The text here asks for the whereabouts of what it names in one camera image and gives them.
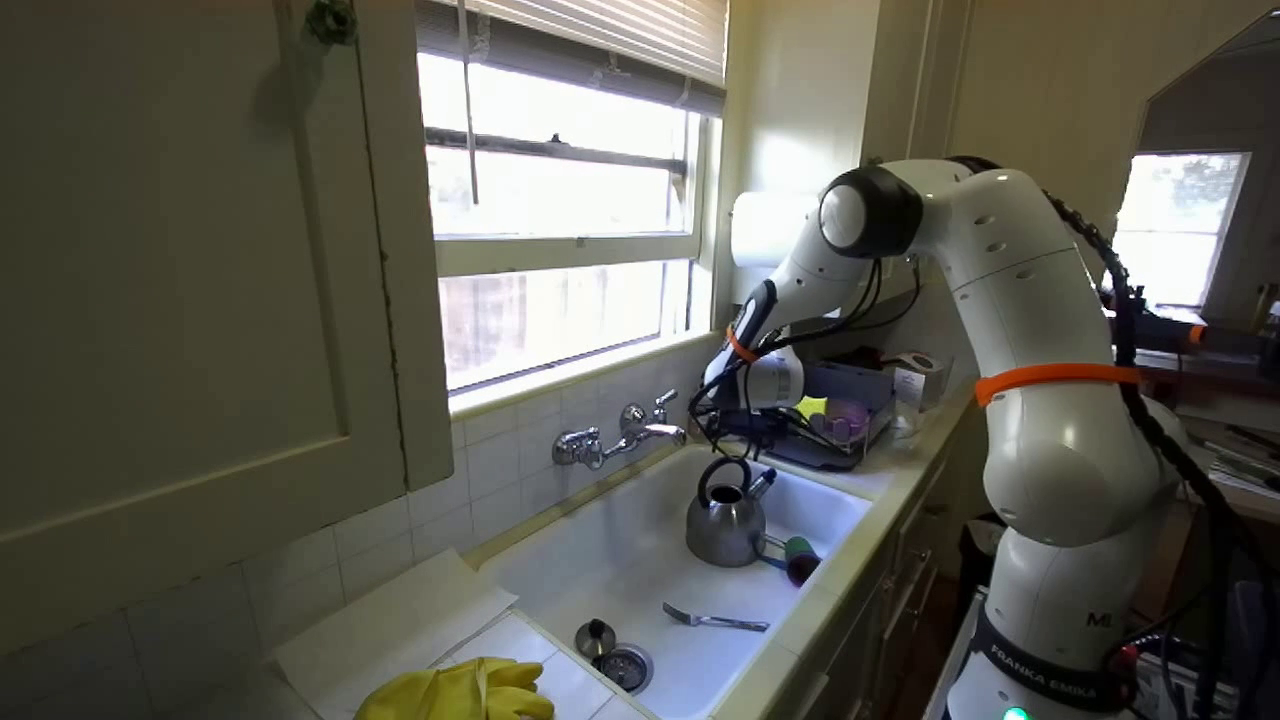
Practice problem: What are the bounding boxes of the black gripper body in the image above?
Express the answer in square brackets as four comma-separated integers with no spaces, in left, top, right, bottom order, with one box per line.
[703,397,804,451]

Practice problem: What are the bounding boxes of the stainless steel teapot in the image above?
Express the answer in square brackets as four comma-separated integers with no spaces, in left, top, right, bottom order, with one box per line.
[686,457,781,573]

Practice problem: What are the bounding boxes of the chrome wall faucet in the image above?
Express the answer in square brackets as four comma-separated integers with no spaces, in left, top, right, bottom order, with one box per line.
[550,382,691,470]

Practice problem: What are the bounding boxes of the round steel teapot lid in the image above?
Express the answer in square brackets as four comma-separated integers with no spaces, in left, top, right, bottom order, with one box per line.
[572,617,621,665]

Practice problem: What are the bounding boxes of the dark dish rack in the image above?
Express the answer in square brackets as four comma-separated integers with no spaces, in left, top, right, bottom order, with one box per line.
[724,355,900,470]

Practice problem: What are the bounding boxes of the blue green dish brush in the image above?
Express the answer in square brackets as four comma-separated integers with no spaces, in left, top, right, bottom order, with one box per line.
[762,533,830,592]

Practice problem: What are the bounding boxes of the white plastic container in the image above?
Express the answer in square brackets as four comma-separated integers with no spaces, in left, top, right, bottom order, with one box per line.
[890,351,951,410]

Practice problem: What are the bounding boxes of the metal fork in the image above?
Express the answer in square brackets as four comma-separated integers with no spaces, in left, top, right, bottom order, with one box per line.
[661,599,775,635]

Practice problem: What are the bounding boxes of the white sink basin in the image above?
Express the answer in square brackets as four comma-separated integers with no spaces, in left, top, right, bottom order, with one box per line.
[478,441,875,720]

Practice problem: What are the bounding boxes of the lower cabinet fronts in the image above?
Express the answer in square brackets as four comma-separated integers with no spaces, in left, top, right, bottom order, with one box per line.
[795,451,993,720]

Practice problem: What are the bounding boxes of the black sink drain stopper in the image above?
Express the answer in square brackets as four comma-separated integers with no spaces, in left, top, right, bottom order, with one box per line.
[594,642,655,694]

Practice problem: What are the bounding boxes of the kitchen window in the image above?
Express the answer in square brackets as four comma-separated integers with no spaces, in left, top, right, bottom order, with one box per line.
[418,0,734,402]

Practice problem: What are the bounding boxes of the yellow cloth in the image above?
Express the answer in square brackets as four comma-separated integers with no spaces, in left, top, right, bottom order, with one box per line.
[352,650,559,720]

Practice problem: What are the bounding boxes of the window blind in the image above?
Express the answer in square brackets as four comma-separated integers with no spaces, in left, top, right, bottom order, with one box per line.
[458,0,738,93]

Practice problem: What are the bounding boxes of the background room window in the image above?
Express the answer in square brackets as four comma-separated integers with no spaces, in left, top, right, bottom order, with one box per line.
[1111,146,1255,314]

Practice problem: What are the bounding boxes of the cabinet door latch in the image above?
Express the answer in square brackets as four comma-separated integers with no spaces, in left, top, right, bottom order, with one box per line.
[305,0,360,46]

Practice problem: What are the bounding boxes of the cream cabinet door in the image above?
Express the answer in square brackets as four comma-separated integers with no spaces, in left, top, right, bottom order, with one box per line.
[0,0,458,657]

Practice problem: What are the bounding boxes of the wide orange strap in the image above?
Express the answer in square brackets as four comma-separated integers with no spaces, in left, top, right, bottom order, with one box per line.
[972,359,1154,410]

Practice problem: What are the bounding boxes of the black cable bundle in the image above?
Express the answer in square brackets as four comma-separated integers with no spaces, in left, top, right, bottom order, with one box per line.
[1045,190,1280,720]

